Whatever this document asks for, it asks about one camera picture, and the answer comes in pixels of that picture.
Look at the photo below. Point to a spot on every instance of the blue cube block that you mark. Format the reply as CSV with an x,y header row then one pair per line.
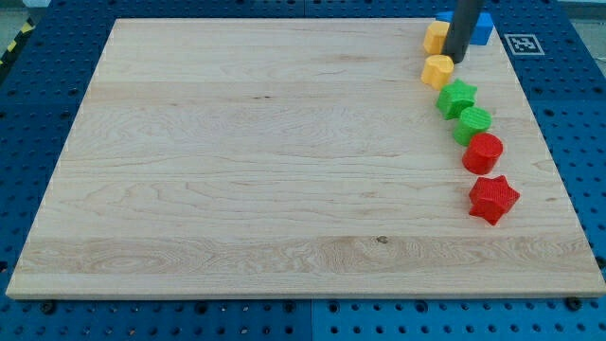
x,y
482,31

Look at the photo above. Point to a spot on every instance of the light wooden board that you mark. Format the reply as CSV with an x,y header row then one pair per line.
x,y
293,158

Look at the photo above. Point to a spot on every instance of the green star block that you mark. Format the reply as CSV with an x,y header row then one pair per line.
x,y
453,98

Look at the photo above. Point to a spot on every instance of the green cylinder block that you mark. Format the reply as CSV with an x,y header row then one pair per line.
x,y
472,121

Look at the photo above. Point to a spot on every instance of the red cylinder block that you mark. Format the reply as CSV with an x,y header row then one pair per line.
x,y
482,154

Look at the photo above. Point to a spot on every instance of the yellow block upper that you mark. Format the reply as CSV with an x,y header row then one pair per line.
x,y
435,36

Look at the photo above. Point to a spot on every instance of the red star block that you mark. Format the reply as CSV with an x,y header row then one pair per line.
x,y
492,198

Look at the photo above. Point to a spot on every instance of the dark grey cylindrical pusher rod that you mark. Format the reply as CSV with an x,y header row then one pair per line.
x,y
462,25

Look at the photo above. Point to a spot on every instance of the white fiducial marker tag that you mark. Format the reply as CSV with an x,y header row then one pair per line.
x,y
522,44

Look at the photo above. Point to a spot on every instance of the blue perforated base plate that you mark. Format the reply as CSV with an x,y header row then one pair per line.
x,y
39,101

